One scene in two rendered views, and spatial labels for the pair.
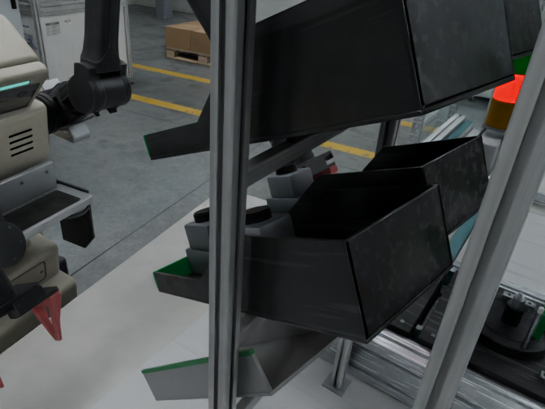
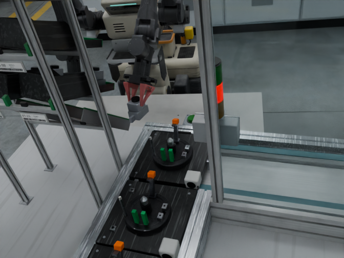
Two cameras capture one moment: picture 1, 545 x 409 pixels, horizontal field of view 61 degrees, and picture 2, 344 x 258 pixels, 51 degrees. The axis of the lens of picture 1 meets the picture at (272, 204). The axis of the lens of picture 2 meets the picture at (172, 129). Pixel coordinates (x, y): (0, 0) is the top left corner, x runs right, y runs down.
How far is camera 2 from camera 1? 1.32 m
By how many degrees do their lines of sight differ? 66
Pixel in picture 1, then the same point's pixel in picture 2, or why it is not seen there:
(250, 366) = (17, 102)
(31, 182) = not seen: hidden behind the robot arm
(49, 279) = (157, 87)
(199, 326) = (138, 129)
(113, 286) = (151, 99)
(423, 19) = not seen: outside the picture
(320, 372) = not seen: hidden behind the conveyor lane
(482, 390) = (103, 207)
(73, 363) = (108, 110)
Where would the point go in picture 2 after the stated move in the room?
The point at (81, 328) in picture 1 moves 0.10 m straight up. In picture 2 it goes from (124, 104) to (120, 86)
